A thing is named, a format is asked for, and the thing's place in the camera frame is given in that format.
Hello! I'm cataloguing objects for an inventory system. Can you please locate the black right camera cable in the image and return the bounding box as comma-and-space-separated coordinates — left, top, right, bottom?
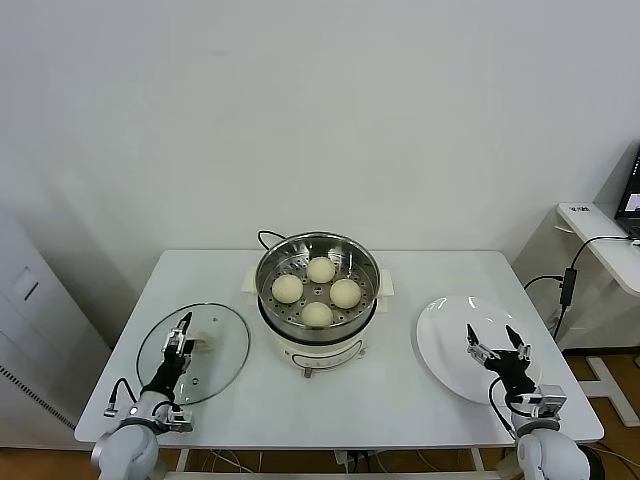
487, 374, 521, 442

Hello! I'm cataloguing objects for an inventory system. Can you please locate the white power strip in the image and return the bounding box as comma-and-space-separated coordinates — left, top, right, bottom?
333, 449, 371, 471

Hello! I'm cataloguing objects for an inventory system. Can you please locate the black camera cable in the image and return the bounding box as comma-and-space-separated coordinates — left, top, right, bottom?
487, 374, 521, 442
103, 378, 141, 419

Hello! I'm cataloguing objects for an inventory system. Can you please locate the grey metal cabinet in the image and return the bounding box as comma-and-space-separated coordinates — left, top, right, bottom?
0, 204, 112, 449

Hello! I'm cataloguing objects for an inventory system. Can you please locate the stainless steel steamer basket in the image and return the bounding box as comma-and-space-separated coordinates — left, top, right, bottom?
254, 230, 380, 341

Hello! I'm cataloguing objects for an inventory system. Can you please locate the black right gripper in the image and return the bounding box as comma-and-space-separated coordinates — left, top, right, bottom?
464, 322, 539, 401

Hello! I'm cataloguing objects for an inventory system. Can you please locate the cream electric cooker base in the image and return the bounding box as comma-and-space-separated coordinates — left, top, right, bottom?
241, 264, 395, 380

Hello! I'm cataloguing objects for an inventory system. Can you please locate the black left camera cable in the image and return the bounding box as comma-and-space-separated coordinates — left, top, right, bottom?
103, 378, 141, 419

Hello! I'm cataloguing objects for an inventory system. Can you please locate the long black hub cable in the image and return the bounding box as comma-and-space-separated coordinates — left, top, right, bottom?
569, 234, 640, 271

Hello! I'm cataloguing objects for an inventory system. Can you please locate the white steamed baozi bun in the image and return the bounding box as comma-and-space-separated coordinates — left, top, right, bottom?
301, 301, 334, 329
306, 256, 336, 285
272, 274, 305, 305
329, 278, 363, 310

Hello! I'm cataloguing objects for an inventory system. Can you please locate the black cooker power cord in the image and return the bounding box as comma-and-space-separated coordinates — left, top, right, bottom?
256, 229, 289, 251

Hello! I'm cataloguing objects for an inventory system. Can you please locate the glass lid with cream handle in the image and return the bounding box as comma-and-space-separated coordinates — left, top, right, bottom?
135, 301, 251, 406

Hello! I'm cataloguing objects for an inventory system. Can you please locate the white round plate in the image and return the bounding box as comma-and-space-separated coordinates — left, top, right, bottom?
415, 294, 543, 407

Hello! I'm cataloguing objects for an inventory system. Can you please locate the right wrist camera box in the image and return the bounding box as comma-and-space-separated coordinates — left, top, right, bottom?
519, 383, 569, 417

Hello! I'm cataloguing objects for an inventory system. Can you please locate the white loose cable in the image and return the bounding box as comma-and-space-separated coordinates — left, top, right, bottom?
207, 449, 261, 474

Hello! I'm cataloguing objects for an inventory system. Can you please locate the thin black hub cable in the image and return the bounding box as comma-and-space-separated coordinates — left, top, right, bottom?
549, 303, 571, 341

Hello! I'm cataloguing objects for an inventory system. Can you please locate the black laptop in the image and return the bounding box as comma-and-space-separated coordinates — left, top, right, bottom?
613, 142, 640, 221

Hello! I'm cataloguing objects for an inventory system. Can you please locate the white table frame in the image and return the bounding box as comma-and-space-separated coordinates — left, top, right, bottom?
147, 442, 571, 480

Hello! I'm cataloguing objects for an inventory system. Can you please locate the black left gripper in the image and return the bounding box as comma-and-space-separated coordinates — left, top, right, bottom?
144, 312, 197, 397

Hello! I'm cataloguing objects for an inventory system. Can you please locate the black hub cable with plug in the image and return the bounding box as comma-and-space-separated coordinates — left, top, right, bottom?
523, 274, 565, 291

